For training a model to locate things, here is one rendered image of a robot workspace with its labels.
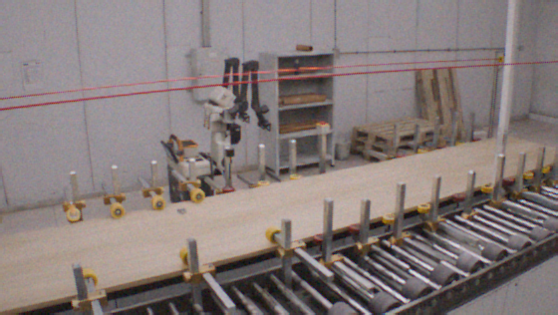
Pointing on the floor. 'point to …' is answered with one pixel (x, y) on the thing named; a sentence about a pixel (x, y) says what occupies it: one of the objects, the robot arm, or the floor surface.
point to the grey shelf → (277, 146)
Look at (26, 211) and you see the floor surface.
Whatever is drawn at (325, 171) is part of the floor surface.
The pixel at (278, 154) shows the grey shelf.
